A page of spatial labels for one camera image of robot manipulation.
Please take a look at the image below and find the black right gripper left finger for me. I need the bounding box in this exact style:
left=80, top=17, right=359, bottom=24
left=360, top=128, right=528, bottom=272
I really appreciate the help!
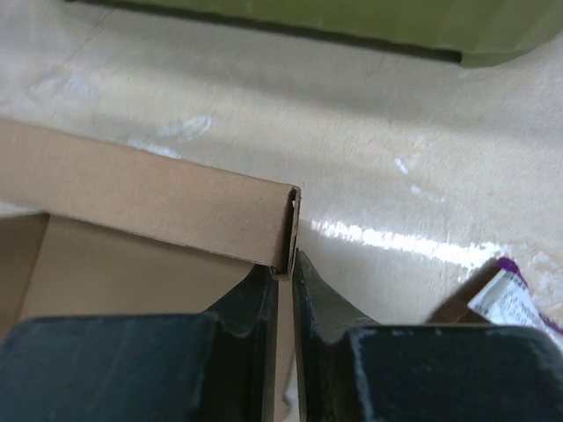
left=1, top=266, right=278, bottom=421

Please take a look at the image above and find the olive green plastic bin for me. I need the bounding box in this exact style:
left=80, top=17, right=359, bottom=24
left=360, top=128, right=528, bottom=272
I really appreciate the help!
left=65, top=0, right=563, bottom=69

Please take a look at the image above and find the brown cardboard box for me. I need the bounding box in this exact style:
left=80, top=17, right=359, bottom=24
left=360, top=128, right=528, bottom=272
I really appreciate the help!
left=1, top=119, right=300, bottom=421

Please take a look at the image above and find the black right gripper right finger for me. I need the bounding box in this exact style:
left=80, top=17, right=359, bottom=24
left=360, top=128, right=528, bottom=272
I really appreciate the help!
left=293, top=252, right=562, bottom=421

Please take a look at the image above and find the brown snack wrapper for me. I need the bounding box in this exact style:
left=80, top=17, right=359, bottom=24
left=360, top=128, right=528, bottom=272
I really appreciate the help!
left=428, top=257, right=562, bottom=342

